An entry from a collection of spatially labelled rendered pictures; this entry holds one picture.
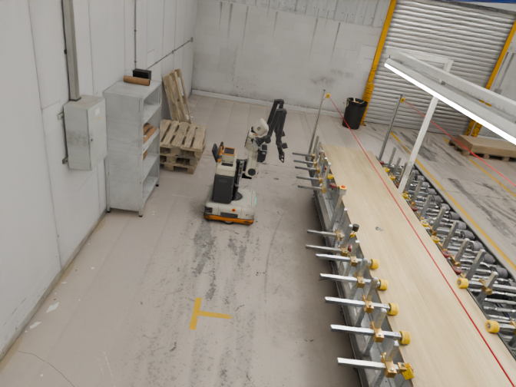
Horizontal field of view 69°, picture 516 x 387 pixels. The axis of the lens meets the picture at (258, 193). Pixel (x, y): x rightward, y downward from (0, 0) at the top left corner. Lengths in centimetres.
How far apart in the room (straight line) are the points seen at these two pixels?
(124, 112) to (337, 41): 725
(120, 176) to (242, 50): 650
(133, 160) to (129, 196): 50
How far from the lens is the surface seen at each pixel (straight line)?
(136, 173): 475
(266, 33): 1047
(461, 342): 305
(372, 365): 249
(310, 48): 1058
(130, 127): 453
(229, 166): 467
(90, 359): 352
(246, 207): 488
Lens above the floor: 276
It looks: 28 degrees down
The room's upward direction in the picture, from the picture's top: 10 degrees clockwise
